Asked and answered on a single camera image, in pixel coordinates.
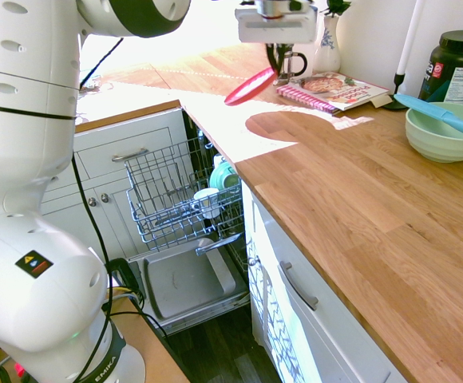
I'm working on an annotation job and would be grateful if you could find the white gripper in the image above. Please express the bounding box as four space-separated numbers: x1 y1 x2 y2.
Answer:
234 6 319 77

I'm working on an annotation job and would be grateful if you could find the red plastic plate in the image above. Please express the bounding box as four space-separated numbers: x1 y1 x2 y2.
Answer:
224 66 278 107

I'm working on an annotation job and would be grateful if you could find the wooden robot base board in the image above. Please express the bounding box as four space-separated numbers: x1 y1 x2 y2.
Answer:
107 289 192 383

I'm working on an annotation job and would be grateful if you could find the grey dishwasher door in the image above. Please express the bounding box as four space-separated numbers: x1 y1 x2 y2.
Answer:
129 236 251 335

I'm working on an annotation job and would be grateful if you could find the white vase with blue print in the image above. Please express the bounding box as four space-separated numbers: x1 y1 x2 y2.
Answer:
313 14 342 74

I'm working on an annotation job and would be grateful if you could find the spiral-bound food cookbook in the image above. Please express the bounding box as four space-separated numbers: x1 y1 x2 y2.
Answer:
275 71 391 116

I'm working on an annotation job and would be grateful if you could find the green plant sprig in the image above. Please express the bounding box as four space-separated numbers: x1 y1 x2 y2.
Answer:
323 0 353 18

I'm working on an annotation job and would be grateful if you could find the black candle holder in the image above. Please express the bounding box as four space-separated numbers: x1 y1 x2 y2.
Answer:
382 73 411 112

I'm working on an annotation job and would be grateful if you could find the tall white candle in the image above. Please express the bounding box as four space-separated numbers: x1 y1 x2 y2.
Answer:
396 0 427 77

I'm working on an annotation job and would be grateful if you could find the green bowl in rack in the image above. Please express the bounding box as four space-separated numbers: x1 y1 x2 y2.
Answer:
208 160 241 191

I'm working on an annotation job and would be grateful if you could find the white cup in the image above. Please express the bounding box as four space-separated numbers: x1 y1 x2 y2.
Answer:
192 188 221 220

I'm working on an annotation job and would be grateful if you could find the light blue plastic knife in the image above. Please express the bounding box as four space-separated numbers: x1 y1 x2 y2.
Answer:
393 93 463 143

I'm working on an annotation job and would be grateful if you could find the black protein powder jar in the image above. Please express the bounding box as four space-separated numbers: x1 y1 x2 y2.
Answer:
417 30 463 108

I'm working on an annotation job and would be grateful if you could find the pale green ribbed bowl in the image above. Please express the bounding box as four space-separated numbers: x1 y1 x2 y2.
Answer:
405 101 463 164

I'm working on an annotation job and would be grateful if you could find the white cabinet with knobbed doors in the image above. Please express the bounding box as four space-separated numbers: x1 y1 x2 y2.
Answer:
39 107 195 260

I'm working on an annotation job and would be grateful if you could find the white cabinet under wooden counter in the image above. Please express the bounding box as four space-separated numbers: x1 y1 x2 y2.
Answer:
240 181 408 383

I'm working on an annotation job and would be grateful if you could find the glass jug with black handle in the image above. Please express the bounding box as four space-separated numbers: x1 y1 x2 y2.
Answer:
278 49 309 82

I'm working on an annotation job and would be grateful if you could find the wire dishwasher rack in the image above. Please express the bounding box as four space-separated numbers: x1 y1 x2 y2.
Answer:
124 136 245 253

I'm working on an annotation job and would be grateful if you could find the thin black cable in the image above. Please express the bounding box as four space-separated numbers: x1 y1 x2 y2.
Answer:
79 37 125 89

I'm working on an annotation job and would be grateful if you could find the curved metal drawer handle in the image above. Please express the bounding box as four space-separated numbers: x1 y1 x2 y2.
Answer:
111 148 150 163

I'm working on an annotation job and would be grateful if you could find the metal rack slide rail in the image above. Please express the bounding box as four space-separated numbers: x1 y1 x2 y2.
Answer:
195 234 243 257

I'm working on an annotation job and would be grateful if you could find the grey bar drawer handle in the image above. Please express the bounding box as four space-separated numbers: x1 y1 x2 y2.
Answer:
279 260 320 312

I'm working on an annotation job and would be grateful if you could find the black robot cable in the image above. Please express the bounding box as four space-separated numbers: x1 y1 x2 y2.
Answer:
70 153 115 383

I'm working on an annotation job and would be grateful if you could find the black cable plug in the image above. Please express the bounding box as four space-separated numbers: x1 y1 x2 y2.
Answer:
107 257 141 298

